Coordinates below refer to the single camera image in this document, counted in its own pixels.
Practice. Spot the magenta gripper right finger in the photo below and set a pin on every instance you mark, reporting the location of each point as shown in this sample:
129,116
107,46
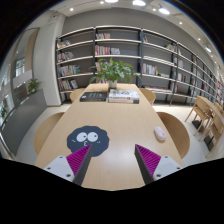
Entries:
153,166

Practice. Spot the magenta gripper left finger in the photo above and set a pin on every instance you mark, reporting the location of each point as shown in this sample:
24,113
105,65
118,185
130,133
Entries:
73,167

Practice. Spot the dark cartoon face mouse pad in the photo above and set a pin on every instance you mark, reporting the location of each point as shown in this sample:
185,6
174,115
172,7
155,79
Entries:
94,136

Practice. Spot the white pink computer mouse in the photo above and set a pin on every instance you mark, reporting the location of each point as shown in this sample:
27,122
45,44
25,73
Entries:
159,133

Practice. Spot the right near wooden chair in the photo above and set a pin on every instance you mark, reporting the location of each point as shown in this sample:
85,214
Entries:
177,131

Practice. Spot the wooden chair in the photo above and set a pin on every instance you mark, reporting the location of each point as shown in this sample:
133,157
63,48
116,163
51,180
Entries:
150,96
44,130
177,131
74,95

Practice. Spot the left near wooden chair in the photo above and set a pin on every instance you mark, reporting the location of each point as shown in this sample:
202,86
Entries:
44,130

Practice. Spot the right far wooden chair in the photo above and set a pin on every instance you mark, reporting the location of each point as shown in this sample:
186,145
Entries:
150,96

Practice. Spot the wooden chairs at right table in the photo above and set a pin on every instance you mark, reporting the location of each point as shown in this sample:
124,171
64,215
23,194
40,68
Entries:
211,117

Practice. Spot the dark hardcover book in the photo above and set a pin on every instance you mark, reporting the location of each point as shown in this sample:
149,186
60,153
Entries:
93,96

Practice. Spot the left far wooden chair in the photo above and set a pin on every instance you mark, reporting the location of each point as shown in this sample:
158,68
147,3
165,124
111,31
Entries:
74,95

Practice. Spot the white book stack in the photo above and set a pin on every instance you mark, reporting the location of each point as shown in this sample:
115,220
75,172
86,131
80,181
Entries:
123,96

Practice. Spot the small potted plant on ledge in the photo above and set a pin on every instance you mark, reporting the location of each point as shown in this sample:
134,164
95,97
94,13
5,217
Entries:
33,86

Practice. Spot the green potted plant white pot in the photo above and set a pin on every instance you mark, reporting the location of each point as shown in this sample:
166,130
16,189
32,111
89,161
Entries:
112,72

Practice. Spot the large grey wall bookshelf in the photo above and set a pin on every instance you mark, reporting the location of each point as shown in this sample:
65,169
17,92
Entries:
175,73

